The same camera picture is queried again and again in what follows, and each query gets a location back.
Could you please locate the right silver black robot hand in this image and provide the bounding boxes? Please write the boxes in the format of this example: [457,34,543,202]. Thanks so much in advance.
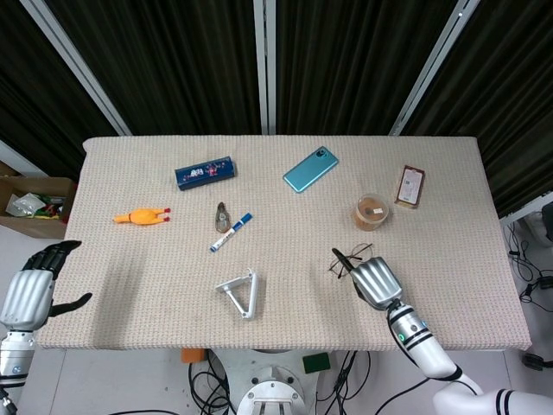
[331,246,405,311]

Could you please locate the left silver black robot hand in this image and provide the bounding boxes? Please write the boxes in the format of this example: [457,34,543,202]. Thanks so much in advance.
[0,239,94,333]

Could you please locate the black eyeglasses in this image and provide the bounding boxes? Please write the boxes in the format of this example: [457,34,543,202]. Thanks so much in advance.
[327,242,375,280]

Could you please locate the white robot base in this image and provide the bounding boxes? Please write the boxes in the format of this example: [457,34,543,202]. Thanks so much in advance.
[215,348,334,415]

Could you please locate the clear jar of rubber bands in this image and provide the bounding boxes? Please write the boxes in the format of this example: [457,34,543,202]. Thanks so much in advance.
[353,193,391,233]

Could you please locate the cardboard box with clutter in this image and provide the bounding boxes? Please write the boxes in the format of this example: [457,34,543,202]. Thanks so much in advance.
[0,174,79,240]

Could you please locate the beige waffle tablecloth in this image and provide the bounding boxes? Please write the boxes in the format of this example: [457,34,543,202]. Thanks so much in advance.
[35,135,533,353]

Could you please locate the green block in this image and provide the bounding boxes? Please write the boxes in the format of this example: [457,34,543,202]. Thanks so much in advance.
[302,351,332,374]

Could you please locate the brown small card box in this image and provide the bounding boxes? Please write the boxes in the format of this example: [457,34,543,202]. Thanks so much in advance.
[393,164,427,211]

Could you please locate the white folding phone stand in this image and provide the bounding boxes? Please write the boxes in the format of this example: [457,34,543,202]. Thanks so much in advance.
[214,267,261,322]

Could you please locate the teal smartphone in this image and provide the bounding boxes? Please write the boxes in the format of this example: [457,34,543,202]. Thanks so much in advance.
[282,146,340,195]

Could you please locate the yellow rubber chicken toy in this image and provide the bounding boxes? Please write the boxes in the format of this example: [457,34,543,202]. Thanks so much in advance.
[112,207,172,227]

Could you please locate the blue white marker pen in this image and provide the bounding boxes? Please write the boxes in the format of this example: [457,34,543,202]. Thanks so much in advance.
[209,212,255,254]

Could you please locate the dark blue printed box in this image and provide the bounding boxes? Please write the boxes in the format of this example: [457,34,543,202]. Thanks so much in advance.
[174,156,239,192]

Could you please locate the black curtain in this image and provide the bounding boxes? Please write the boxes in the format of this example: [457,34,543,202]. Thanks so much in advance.
[0,0,553,220]

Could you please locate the black floor cables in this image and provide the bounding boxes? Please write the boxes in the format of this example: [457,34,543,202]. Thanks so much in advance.
[186,348,243,415]
[503,219,553,313]

